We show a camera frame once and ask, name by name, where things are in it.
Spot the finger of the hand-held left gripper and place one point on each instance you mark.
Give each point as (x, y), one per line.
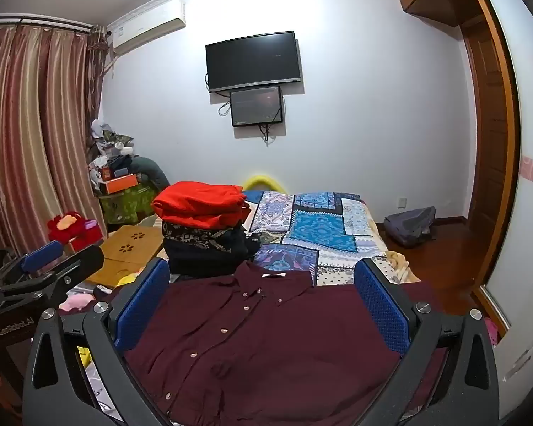
(82, 262)
(42, 254)

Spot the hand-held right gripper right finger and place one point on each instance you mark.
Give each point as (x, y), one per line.
(382, 306)

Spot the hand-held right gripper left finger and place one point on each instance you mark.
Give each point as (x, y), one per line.
(142, 306)

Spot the maroon button shirt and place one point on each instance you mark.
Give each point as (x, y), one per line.
(257, 346)

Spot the pink red box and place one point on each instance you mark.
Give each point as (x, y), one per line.
(89, 235)

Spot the red plush toy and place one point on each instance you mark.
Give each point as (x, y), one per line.
(64, 224)

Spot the pink cloth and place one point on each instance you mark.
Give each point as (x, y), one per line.
(75, 303)

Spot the tan wooden lap desk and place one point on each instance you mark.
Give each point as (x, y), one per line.
(124, 248)

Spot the cream blanket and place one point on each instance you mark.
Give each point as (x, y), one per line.
(402, 266)

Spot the black folded garment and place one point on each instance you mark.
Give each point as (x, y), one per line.
(200, 265)

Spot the green patterned covered cabinet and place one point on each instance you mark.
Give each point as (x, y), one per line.
(126, 204)

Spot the grey backpack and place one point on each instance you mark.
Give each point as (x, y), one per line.
(408, 226)

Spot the orange box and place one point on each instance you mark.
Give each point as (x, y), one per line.
(120, 184)

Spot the patterned folded sweater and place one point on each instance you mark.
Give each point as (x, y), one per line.
(191, 234)

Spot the blue patchwork printed blanket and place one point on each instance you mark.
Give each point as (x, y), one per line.
(320, 230)

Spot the white printed cloth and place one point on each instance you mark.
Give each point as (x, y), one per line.
(98, 397)

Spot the navy folded garment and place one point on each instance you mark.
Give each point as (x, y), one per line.
(231, 244)

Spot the pile of clutter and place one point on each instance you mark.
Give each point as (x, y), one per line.
(109, 146)

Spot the red folded garment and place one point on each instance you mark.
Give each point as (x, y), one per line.
(200, 202)

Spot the striped pink curtain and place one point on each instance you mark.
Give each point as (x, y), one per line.
(31, 133)

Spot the white wardrobe door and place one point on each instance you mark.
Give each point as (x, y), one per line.
(531, 186)

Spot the wooden door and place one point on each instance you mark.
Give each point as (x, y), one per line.
(488, 142)

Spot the small black monitor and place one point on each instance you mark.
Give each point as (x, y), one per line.
(256, 106)

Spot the curtain rod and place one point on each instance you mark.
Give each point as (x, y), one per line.
(35, 21)

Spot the white air conditioner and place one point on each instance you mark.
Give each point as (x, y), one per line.
(149, 26)

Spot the white wall socket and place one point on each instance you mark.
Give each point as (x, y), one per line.
(401, 203)

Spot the black wall television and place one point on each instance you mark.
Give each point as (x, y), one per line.
(253, 60)

